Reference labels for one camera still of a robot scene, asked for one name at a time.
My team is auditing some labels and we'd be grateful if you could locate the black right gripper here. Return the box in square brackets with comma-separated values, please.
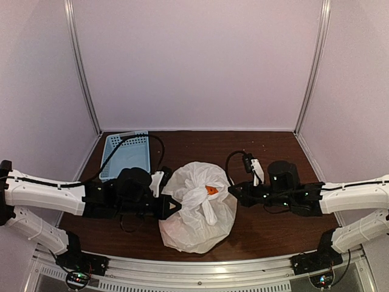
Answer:
[228, 179, 292, 209]

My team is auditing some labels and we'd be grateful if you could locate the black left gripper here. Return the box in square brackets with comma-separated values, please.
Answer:
[116, 193, 181, 220]

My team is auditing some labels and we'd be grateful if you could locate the white plastic bag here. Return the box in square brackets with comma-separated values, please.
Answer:
[159, 162, 237, 254]

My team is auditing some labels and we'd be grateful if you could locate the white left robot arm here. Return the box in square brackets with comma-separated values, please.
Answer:
[1, 160, 182, 270]

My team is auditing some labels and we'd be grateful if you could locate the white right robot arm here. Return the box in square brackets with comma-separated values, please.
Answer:
[228, 159, 388, 269]

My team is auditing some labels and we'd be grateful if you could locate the orange fruit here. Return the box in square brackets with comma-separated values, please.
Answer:
[205, 186, 219, 195]

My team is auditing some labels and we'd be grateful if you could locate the light blue plastic basket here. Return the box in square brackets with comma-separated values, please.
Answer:
[99, 131, 151, 182]

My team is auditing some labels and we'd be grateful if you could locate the left circuit board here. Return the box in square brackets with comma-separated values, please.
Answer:
[65, 271, 91, 290]

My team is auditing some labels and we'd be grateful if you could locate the circuit board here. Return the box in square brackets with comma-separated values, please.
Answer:
[309, 271, 334, 290]
[65, 271, 91, 290]

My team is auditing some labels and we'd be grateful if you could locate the right circuit board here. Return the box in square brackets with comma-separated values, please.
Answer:
[309, 271, 334, 290]

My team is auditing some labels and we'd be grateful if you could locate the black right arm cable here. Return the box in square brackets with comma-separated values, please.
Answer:
[225, 150, 253, 188]

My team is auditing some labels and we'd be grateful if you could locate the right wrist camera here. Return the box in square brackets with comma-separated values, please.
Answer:
[243, 153, 264, 187]

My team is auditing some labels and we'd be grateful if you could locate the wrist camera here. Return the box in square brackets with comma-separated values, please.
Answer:
[150, 166, 172, 198]
[243, 153, 264, 187]

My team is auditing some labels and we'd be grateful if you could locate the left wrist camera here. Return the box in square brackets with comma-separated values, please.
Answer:
[150, 166, 172, 198]

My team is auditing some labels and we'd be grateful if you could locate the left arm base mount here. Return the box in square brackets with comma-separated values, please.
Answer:
[56, 231, 109, 276]

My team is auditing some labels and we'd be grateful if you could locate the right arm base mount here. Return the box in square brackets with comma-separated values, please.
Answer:
[290, 229, 343, 275]

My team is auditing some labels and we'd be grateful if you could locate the aluminium front rail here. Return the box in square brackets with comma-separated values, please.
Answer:
[30, 246, 374, 292]

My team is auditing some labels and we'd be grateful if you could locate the right aluminium corner post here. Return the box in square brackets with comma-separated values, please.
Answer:
[294, 0, 331, 137]

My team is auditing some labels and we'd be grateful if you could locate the aluminium corner post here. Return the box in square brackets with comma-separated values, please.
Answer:
[294, 0, 331, 137]
[64, 0, 102, 136]

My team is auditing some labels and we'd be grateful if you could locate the left aluminium corner post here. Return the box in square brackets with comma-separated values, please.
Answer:
[64, 0, 102, 136]

